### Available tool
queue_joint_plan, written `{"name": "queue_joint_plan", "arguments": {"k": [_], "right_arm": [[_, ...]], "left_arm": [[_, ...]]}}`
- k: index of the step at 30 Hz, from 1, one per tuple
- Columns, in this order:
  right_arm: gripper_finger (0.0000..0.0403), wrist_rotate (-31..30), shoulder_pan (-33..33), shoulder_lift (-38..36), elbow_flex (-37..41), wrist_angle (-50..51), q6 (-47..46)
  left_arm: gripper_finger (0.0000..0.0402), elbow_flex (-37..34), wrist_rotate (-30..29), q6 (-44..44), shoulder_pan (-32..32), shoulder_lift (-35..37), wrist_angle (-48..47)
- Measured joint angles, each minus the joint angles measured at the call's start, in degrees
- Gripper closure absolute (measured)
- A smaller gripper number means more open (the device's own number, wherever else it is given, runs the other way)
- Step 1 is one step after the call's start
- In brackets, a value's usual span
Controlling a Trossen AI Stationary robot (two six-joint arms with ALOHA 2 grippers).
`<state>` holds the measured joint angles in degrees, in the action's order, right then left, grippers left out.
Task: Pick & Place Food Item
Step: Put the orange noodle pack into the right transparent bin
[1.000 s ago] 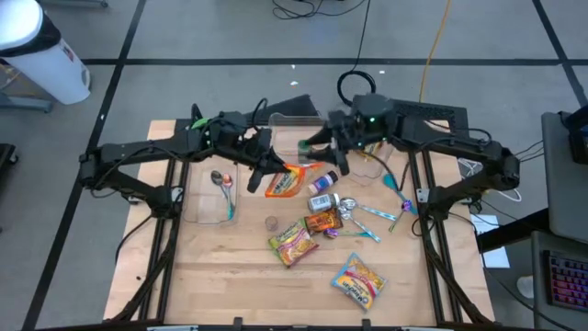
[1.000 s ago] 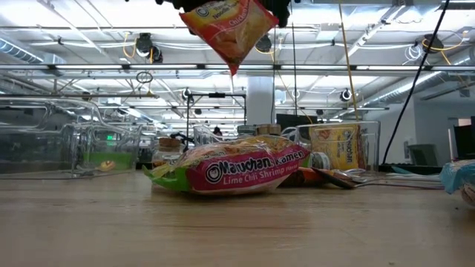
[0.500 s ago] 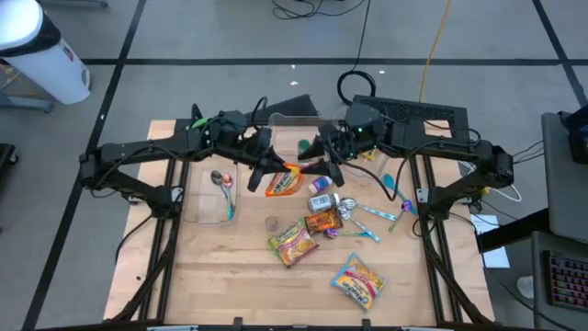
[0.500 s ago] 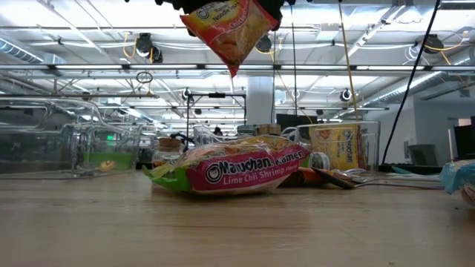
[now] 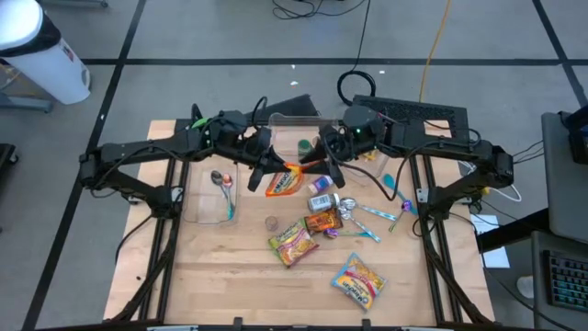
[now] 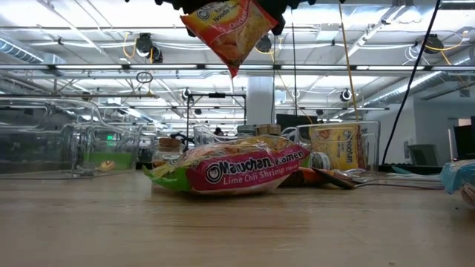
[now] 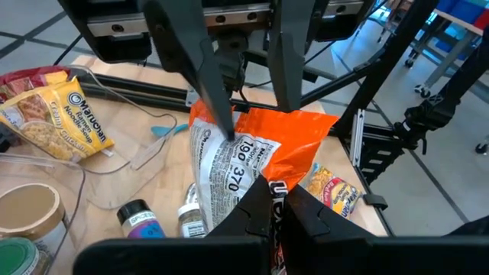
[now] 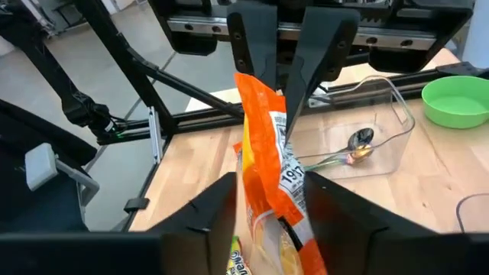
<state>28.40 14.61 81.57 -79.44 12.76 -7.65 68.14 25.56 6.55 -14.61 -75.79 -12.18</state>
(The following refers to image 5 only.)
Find tangled black cables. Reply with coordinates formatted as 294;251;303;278
270;0;368;22

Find clear plastic bin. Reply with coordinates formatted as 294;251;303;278
337;117;405;188
181;150;240;226
266;110;342;166

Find blue ramen packet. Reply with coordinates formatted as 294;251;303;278
330;251;389;312

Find green lid herb jar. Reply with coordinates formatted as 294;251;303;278
297;139;314;162

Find purple iridescent spoon teal handle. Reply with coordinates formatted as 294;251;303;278
322;227;373;240

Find yellow cable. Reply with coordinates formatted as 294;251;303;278
417;0;454;103

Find purple spoon green handle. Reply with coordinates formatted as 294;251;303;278
388;199;413;234

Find orange chicken ramen packet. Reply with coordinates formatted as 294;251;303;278
265;161;318;199

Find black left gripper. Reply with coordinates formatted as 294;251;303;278
232;126;292;193

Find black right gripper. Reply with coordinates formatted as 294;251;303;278
298;123;356;189

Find black triangular frame base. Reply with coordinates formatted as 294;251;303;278
243;93;321;121

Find black desktop device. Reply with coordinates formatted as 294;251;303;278
558;104;588;166

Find thin black cable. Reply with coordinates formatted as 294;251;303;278
114;211;157;263

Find backlit black keyboard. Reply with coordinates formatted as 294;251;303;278
544;250;588;314

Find grey desk foot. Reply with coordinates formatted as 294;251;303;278
39;0;110;9
0;91;54;114

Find white paper sheet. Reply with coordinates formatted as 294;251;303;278
470;213;511;270

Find white cable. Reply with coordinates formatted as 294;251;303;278
481;181;524;203

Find iridescent spoon green handle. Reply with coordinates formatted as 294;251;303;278
221;172;236;221

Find silver spoon patterned handle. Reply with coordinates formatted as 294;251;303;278
339;197;399;223
337;207;382;244

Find silver cap spice jar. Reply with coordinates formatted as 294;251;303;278
306;191;341;213

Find black perforated case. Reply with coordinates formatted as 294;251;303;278
351;94;472;153

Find black desk leg bar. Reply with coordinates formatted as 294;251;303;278
476;207;551;254

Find white trash bin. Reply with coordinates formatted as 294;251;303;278
0;0;92;106

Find black equipment piece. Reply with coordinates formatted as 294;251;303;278
0;143;19;178

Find orange dark snack packet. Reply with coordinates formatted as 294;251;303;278
302;209;345;234

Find black coiled cable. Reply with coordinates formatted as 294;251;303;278
336;0;378;108

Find lime chili shrimp ramen packet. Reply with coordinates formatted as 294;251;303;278
267;219;321;268

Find grey desk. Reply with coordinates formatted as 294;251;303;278
531;111;588;331

